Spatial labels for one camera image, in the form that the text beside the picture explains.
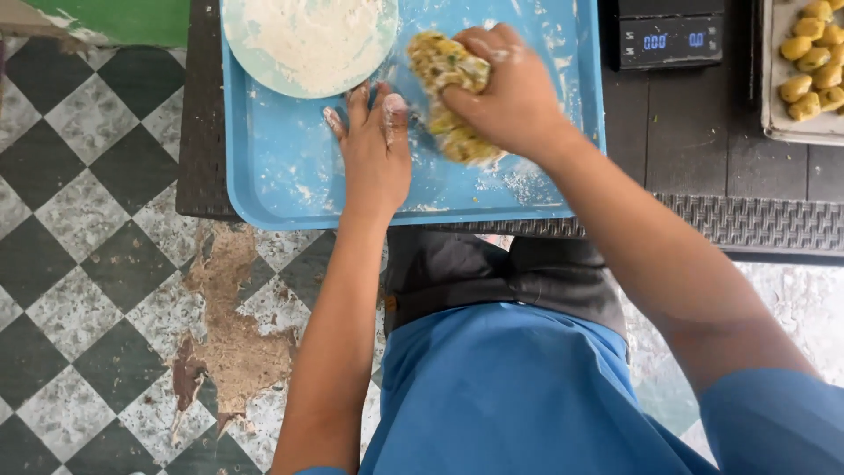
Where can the heap of white flour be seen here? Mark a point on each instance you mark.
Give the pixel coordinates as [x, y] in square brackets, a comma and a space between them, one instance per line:
[316, 36]

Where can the metal baking tray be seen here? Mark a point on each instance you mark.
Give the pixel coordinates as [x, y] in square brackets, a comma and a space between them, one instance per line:
[771, 99]

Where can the group of yellow dough balls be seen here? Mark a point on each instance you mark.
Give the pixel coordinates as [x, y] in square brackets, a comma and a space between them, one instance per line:
[812, 59]

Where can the pale green plate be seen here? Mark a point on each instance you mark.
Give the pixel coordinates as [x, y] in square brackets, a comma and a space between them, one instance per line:
[237, 46]

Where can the person's grey trousers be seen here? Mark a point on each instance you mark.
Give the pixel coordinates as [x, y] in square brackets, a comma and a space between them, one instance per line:
[461, 270]

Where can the black digital kitchen scale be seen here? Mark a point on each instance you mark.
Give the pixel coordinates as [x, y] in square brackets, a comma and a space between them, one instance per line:
[666, 36]

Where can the person's blue shirt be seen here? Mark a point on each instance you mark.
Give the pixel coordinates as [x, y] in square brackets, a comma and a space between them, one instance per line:
[514, 402]

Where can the blue plastic tray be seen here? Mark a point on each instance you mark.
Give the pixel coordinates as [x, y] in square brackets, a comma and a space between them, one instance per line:
[290, 178]

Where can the person's right hand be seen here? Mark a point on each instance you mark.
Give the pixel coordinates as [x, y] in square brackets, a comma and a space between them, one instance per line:
[514, 99]

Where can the person's left hand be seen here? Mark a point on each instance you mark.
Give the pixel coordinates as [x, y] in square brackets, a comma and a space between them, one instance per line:
[376, 165]

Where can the yellow dough lump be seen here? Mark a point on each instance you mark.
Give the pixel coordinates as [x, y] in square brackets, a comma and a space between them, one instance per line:
[440, 63]

